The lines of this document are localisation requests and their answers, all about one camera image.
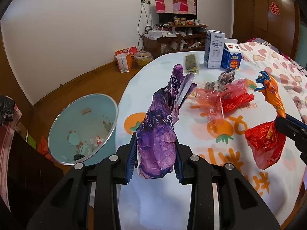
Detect white fruit print tablecloth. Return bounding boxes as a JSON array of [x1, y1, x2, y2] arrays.
[[115, 50, 305, 230]]

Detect pink striped cloth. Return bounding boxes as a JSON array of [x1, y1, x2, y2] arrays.
[[0, 105, 27, 211]]

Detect purple foil wrapper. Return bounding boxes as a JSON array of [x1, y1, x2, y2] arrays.
[[136, 64, 198, 180]]

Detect hanging cables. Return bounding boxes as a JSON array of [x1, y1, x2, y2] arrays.
[[137, 3, 154, 51]]

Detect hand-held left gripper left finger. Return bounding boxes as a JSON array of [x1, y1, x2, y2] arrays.
[[26, 132, 139, 230]]

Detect dark green packet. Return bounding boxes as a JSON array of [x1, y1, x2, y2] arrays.
[[184, 54, 199, 75]]

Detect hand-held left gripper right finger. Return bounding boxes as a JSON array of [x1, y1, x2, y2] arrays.
[[174, 140, 281, 230]]

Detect white milk carton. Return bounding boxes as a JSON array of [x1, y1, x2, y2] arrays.
[[204, 30, 226, 69]]

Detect pink cellophane wrapper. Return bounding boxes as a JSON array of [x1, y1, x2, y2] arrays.
[[192, 78, 255, 121]]

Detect red orange foil wrapper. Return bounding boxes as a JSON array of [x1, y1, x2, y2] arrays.
[[244, 71, 287, 170]]

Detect red paper decoration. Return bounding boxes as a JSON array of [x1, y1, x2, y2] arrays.
[[270, 2, 281, 16]]

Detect blue milk carton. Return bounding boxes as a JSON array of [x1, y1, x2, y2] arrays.
[[221, 43, 243, 71]]

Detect black plastic bag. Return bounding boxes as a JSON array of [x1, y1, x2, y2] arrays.
[[0, 95, 16, 126]]

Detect wooden wardrobe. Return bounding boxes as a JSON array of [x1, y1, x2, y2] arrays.
[[232, 0, 303, 61]]

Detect clear plastic bag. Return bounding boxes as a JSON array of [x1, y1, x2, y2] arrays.
[[134, 51, 154, 67]]

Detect white orange paper bag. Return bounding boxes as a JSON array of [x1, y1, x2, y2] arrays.
[[116, 54, 131, 74]]

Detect television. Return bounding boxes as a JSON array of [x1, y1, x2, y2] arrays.
[[155, 0, 198, 26]]

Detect wooden TV cabinet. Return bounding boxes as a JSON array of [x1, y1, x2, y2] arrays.
[[143, 24, 208, 58]]

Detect dark wooden cabinet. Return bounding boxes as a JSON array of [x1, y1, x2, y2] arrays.
[[7, 131, 64, 215]]

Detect red pink patchwork cloth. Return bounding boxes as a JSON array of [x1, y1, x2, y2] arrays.
[[155, 0, 197, 15]]

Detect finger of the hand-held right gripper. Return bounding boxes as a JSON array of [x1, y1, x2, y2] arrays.
[[285, 114, 307, 128], [274, 116, 307, 141]]

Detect light blue trash bin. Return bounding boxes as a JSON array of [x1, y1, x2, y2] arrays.
[[48, 93, 119, 165]]

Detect grey crumpled wrapper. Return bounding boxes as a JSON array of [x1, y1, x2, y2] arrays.
[[205, 68, 237, 92]]

